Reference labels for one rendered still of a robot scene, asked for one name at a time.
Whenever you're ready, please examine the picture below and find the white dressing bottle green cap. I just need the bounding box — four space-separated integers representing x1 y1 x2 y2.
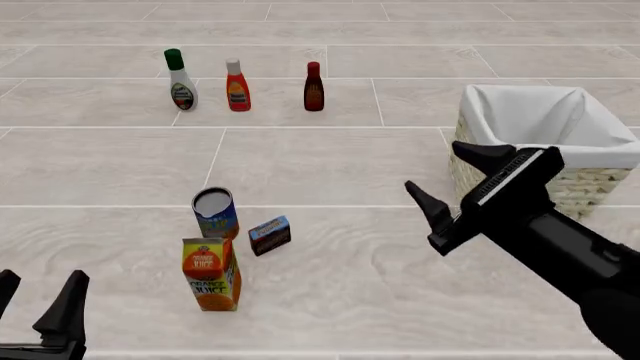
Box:
163 48 199 112

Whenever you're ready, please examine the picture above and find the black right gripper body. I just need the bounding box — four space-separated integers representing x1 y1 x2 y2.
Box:
427 145 566 258

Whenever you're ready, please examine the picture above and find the blue printed tin can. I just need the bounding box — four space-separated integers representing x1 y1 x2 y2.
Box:
191 186 241 241

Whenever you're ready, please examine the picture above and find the dark red sauce bottle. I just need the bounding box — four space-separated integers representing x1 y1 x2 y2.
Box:
303 60 326 113

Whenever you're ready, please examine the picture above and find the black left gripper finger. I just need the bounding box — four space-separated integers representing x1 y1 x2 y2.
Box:
32 269 91 348
0 268 22 320

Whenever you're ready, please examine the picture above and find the orange sauce bottle grey cap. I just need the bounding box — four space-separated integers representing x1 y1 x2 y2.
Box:
225 57 253 113

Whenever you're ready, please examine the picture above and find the wicker basket with white liner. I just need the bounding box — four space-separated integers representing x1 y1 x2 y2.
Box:
448 84 640 222

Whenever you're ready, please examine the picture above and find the chocolate pudding box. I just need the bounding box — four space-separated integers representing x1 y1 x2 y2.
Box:
247 214 294 258

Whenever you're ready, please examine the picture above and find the orange juice carton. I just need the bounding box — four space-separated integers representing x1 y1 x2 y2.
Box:
181 236 243 313

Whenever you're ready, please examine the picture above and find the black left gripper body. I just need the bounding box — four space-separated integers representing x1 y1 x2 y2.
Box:
0 339 89 360

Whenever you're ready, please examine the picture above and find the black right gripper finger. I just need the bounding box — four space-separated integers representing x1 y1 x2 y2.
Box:
404 180 462 241
451 140 519 177

